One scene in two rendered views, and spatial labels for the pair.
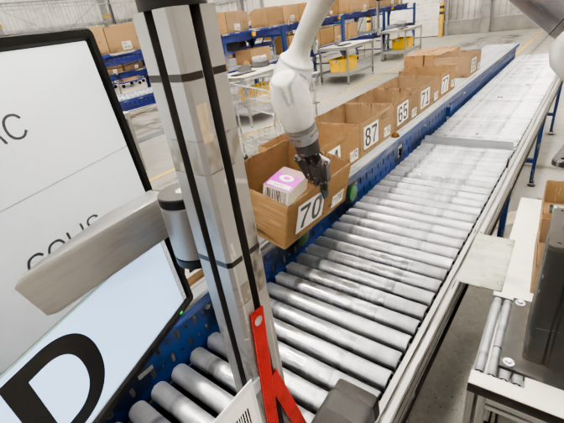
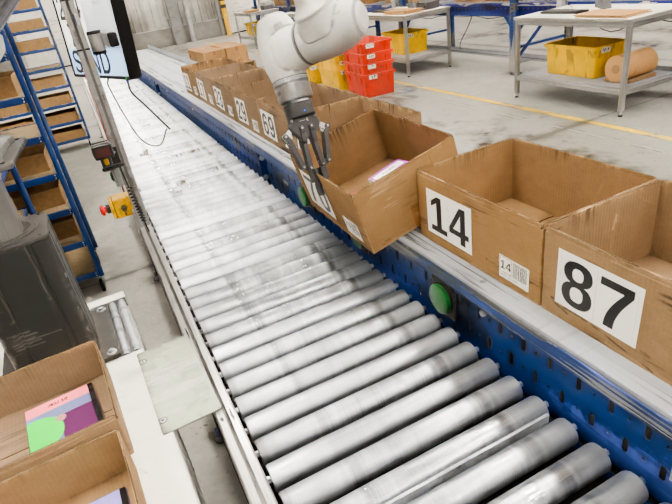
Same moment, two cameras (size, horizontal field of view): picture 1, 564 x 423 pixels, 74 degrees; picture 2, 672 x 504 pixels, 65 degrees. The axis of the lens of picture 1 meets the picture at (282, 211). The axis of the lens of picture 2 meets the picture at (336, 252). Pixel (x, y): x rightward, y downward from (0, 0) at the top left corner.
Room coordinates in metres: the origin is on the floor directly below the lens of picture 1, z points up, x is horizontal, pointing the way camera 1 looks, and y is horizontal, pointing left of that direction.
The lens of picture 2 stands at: (1.74, -1.28, 1.49)
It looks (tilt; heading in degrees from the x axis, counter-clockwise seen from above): 28 degrees down; 117
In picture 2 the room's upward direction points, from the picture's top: 9 degrees counter-clockwise
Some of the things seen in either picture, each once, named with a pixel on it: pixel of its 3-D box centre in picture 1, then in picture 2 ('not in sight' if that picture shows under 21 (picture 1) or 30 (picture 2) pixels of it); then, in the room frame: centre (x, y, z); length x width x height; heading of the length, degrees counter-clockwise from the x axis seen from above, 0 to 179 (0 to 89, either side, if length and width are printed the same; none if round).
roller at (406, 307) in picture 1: (350, 289); (273, 277); (0.96, -0.18, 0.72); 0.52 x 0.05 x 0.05; 49
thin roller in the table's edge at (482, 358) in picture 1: (488, 332); (128, 324); (0.69, -0.49, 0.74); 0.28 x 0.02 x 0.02; 141
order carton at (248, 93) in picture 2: not in sight; (275, 104); (0.45, 0.86, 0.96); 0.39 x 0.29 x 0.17; 139
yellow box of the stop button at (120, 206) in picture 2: not in sight; (119, 209); (0.26, -0.02, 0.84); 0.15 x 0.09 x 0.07; 139
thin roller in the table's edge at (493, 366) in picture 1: (500, 336); (119, 328); (0.67, -0.51, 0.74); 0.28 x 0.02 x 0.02; 141
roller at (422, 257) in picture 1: (383, 248); (308, 320); (1.15, -0.35, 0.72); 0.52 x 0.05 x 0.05; 49
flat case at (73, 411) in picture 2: not in sight; (66, 425); (0.86, -0.83, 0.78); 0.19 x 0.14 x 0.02; 146
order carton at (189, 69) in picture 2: not in sight; (212, 77); (-0.45, 1.63, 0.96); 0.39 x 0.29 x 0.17; 140
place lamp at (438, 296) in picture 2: (353, 193); (438, 299); (1.48, -0.32, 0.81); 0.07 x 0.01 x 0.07; 139
